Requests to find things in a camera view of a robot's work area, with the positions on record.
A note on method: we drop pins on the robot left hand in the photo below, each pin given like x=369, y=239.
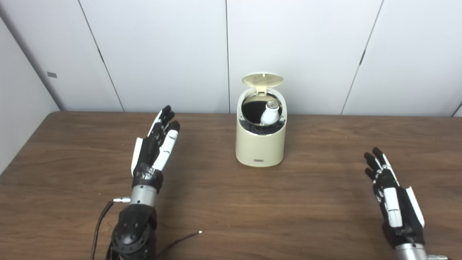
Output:
x=149, y=155

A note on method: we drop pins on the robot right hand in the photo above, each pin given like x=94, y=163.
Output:
x=397, y=209

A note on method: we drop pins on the cream-colored bin body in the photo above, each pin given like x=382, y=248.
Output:
x=260, y=148

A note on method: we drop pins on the small white plastic bottle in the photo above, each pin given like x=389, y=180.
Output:
x=270, y=115

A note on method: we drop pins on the cream round bin lid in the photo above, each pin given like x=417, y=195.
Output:
x=262, y=79

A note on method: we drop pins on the black bin liner bag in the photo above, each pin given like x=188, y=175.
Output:
x=251, y=110

